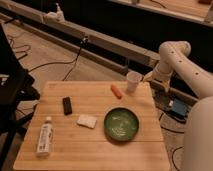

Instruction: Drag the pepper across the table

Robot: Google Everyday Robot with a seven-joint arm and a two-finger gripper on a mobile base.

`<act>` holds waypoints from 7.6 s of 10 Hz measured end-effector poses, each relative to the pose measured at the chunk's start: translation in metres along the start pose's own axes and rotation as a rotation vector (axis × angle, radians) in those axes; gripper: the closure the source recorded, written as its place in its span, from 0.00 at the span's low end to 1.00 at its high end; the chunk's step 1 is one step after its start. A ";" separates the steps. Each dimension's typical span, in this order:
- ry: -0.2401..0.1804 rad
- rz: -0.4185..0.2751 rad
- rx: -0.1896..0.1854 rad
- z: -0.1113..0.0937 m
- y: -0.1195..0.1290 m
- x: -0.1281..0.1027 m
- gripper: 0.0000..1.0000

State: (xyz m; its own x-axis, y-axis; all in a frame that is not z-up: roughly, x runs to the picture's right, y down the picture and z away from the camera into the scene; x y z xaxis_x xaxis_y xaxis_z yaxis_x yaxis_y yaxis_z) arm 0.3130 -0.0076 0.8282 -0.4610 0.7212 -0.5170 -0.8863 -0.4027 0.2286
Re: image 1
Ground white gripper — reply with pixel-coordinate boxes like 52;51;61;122
143;65;171;92

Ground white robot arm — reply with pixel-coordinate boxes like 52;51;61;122
143;41;213;171

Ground white paper cup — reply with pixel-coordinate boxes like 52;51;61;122
126;71;142;92

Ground blue box on floor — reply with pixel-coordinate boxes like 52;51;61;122
171;99;188;117

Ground green bowl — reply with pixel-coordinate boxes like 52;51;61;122
104;107;139;142

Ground long wooden beam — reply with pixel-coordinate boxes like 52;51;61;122
0;0;160;67

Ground white sponge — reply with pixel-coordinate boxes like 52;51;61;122
77;115;97;129

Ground black rectangular block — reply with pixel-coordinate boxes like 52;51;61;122
63;97;72;115

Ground white object on ledge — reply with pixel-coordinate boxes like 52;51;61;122
45;4;65;22

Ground white plastic bottle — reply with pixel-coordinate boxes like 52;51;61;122
36;116;53;156

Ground black chair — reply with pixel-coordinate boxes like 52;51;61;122
0;24;40;171

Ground black cable on floor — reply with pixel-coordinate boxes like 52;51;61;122
28;37;88;82

